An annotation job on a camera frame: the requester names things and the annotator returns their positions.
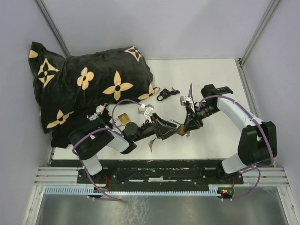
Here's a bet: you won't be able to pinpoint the large brass padlock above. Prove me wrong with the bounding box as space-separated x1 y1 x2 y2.
114 113 131 127

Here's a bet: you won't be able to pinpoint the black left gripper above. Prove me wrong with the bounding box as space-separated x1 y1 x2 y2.
133 112 179 142

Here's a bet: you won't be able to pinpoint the light blue cable duct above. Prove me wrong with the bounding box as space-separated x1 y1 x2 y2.
44 184 234 195

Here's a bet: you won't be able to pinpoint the right aluminium frame post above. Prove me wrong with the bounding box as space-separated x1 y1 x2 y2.
239 0 282 68

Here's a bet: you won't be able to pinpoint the left aluminium frame post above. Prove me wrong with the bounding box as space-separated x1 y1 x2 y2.
34 0 72 57

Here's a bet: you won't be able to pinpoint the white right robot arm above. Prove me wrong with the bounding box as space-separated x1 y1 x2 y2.
180 84 277 183

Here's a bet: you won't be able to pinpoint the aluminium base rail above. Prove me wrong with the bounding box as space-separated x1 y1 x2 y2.
34 167 289 187

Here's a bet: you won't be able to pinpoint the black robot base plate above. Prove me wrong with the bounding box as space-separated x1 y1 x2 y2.
77 159 243 192

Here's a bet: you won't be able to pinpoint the aluminium frame post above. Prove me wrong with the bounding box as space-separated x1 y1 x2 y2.
239 0 282 68
34 0 72 57

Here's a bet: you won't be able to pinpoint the black floral garment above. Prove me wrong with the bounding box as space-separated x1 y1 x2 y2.
51 104 113 149

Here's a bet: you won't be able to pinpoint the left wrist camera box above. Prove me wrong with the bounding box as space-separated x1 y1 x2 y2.
141 104 154 122

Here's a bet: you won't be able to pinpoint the black floral plush pillow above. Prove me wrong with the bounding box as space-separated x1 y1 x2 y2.
29 42 160 133

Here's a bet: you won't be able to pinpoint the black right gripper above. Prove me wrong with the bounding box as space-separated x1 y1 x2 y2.
182 103 220 132

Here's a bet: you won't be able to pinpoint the small padlock keys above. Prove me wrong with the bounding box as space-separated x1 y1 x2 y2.
148 138 156 152

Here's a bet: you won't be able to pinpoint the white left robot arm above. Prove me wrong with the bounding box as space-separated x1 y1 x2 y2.
68 113 180 183

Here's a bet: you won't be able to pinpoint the black padlock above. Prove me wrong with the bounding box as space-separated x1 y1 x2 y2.
157 89 171 102

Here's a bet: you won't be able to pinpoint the brass padlock long shackle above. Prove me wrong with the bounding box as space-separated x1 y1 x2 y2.
167 119 186 136

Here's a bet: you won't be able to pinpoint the black padlock keys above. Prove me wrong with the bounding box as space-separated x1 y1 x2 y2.
170 87 180 95

